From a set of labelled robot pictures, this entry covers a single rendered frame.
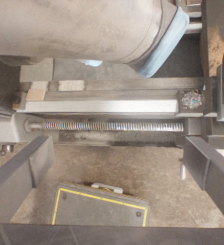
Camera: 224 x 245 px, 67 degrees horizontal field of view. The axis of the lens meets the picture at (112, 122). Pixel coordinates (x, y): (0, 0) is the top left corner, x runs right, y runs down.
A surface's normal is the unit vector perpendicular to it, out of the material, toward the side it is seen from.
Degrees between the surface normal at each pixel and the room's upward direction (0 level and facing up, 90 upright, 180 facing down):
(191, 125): 0
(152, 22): 79
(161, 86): 0
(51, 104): 36
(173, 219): 0
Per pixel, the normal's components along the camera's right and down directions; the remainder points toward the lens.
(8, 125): -0.14, 0.43
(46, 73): -0.14, -0.12
